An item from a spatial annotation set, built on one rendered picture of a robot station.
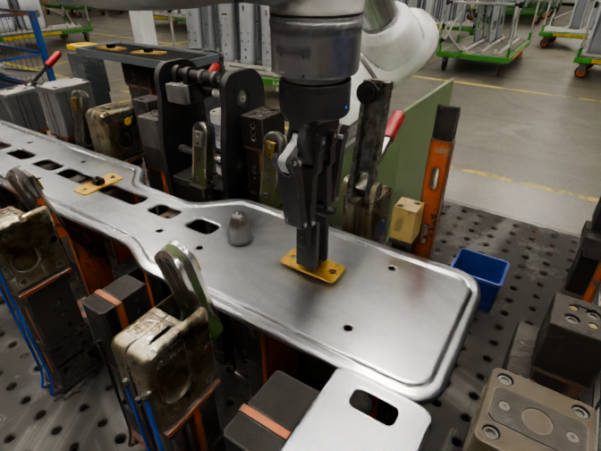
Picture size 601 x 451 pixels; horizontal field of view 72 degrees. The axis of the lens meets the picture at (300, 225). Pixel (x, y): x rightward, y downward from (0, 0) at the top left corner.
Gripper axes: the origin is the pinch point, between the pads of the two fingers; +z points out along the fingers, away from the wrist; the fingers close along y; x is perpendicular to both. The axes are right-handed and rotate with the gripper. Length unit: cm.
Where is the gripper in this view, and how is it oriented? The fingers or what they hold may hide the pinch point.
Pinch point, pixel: (312, 239)
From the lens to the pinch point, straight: 53.6
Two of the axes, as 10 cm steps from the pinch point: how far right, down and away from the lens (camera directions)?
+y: -5.4, 4.5, -7.1
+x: 8.4, 2.9, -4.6
